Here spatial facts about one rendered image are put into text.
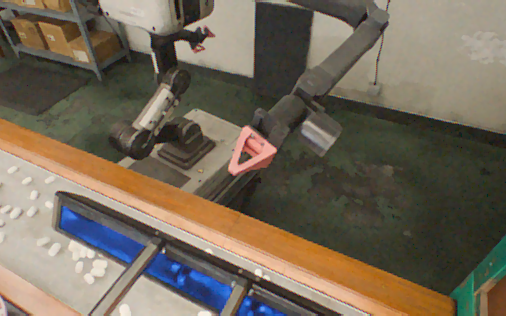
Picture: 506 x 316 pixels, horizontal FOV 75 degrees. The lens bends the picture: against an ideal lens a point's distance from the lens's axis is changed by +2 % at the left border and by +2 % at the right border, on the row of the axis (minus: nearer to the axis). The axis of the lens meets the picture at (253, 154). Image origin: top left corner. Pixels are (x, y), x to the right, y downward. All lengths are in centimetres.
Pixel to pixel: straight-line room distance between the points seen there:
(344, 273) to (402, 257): 105
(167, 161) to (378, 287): 107
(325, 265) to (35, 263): 78
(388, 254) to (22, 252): 160
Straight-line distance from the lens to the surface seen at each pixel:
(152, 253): 53
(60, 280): 104
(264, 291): 49
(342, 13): 100
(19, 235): 119
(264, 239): 94
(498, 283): 86
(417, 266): 195
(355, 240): 192
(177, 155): 155
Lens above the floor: 156
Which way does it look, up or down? 43 degrees down
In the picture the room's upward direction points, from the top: straight up
